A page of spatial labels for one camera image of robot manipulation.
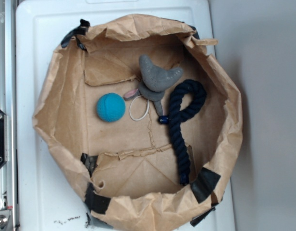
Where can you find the gray plush animal toy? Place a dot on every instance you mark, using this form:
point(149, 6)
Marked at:
point(155, 81)

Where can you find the blue rubber ball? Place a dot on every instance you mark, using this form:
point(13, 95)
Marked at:
point(110, 107)

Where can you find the brown paper bag bin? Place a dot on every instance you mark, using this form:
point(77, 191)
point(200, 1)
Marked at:
point(126, 171)

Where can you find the dark navy rope toy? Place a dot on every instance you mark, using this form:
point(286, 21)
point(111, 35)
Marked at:
point(177, 116)

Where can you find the black bracket plate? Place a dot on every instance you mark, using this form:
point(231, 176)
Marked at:
point(3, 139)

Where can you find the metal rail frame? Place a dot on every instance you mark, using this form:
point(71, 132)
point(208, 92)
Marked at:
point(9, 209)

